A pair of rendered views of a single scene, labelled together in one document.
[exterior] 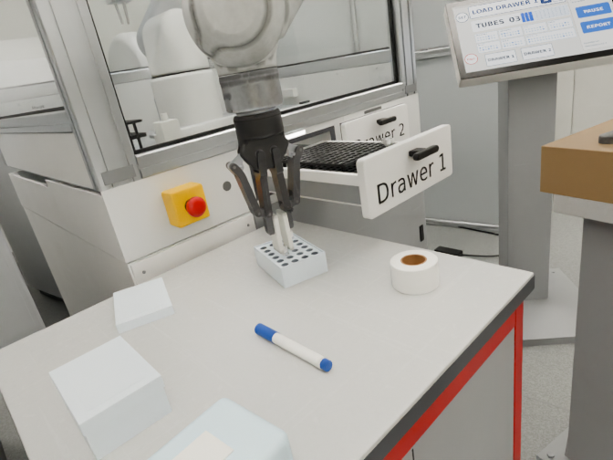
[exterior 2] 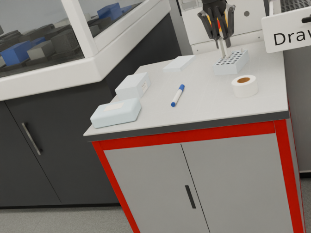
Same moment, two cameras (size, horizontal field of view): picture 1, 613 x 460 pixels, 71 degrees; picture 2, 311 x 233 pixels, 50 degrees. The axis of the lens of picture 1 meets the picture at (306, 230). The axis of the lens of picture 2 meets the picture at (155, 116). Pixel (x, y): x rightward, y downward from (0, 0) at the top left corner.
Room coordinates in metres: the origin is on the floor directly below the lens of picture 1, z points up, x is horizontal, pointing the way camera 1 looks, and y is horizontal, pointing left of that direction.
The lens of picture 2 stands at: (-0.04, -0.84, 1.20)
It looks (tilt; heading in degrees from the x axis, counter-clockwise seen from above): 25 degrees down; 66
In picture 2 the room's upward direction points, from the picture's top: 19 degrees counter-clockwise
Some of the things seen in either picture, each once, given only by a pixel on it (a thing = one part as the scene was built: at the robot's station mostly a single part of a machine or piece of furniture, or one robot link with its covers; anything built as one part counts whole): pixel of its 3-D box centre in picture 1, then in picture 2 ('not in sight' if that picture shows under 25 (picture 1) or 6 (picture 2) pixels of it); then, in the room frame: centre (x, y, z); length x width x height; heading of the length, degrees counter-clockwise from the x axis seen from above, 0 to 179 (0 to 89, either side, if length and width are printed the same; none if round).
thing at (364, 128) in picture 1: (378, 131); not in sight; (1.27, -0.26, 0.87); 0.29 x 0.02 x 0.11; 130
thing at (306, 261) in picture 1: (289, 258); (231, 62); (0.71, 0.04, 0.78); 0.12 x 0.08 x 0.04; 24
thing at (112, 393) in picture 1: (109, 391); (133, 86); (0.42, 0.26, 0.79); 0.13 x 0.09 x 0.05; 39
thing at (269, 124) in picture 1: (262, 140); (214, 2); (0.69, 0.04, 1.00); 0.08 x 0.07 x 0.09; 114
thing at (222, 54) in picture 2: (275, 233); (221, 48); (0.69, 0.05, 0.84); 0.03 x 0.01 x 0.07; 24
